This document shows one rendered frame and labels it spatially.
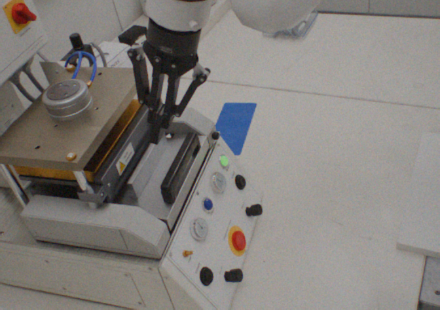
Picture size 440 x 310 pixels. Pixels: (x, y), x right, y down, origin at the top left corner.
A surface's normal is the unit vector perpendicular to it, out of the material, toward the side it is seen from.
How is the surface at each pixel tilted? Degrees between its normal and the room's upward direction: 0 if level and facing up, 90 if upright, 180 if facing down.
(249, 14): 109
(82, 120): 0
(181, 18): 99
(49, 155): 0
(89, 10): 90
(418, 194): 0
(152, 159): 90
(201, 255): 65
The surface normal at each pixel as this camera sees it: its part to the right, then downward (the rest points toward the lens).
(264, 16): 0.05, 0.76
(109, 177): 0.95, 0.07
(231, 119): -0.16, -0.76
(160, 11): -0.46, 0.54
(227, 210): 0.79, -0.26
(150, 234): 0.50, -0.54
